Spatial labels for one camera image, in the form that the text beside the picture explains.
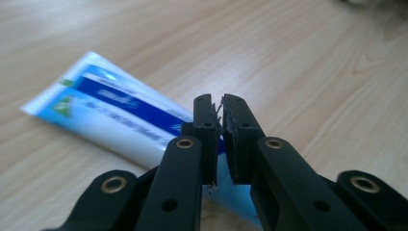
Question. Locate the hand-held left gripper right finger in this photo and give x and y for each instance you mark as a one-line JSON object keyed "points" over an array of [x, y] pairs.
{"points": [[243, 141]]}

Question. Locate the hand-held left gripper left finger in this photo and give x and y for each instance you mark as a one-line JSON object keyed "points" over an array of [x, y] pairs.
{"points": [[208, 141]]}

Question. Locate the blue and white toothpaste tube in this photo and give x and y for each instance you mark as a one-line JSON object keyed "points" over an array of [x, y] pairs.
{"points": [[112, 125]]}

